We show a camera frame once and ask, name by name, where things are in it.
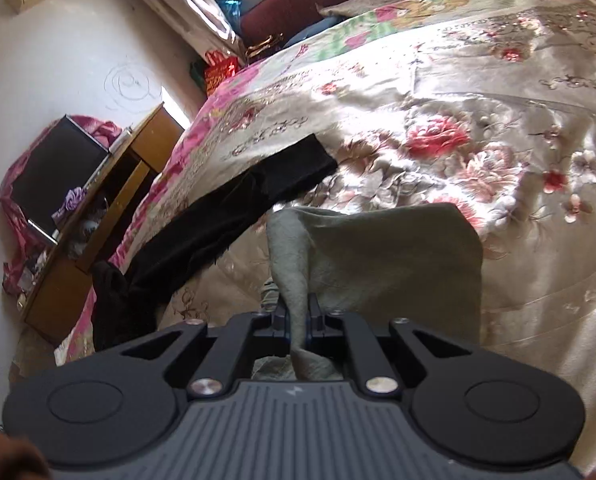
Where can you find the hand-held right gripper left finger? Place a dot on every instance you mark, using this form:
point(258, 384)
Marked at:
point(284, 317)

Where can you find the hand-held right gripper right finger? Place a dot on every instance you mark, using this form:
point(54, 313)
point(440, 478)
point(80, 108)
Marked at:
point(314, 320)

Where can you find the green pants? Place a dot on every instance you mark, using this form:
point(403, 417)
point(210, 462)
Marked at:
point(388, 260)

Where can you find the black pants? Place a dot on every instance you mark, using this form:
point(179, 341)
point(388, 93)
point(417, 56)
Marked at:
point(227, 215)

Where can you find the wooden bedside cabinet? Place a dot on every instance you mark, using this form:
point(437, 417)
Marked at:
point(147, 135)

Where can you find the purple fabric flower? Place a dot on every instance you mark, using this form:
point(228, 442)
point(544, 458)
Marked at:
point(70, 202)

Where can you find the red gift bag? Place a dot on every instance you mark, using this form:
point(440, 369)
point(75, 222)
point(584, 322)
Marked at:
point(222, 72)

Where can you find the green bag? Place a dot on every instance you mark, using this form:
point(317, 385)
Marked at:
point(198, 75)

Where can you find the black monitor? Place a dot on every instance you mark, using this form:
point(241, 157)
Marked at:
point(57, 170)

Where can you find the blue cloth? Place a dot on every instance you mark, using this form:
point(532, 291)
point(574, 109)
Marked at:
point(308, 32)

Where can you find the floral satin bedspread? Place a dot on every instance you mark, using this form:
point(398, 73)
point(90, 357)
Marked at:
point(478, 85)

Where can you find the blue plastic bag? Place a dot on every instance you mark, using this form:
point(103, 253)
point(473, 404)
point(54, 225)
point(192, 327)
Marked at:
point(232, 15)

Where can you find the cream pillow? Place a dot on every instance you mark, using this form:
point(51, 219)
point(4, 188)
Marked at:
point(358, 5)

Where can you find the beige curtain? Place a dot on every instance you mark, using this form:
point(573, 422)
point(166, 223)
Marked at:
point(187, 0)

